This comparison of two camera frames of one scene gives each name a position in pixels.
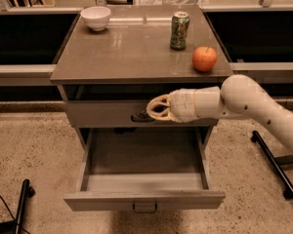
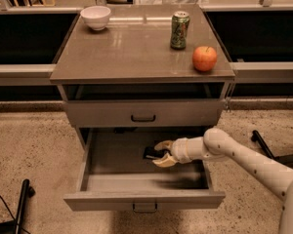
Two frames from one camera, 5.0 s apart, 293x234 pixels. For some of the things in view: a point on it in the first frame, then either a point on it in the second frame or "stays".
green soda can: [180, 21] stays
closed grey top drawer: [119, 113] stays
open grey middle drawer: [144, 170] stays
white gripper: [182, 105] -> [180, 151]
